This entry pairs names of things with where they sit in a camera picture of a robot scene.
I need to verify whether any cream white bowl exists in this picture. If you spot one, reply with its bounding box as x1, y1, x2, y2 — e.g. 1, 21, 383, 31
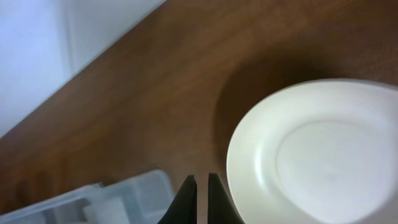
226, 79, 397, 223

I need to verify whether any clear plastic storage container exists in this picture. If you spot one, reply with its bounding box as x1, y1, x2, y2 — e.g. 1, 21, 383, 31
1, 169, 175, 224

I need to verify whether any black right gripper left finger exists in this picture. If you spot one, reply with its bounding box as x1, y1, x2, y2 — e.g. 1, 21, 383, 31
158, 175, 197, 224

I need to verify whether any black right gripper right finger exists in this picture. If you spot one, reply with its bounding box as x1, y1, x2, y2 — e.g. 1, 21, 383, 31
208, 173, 244, 224

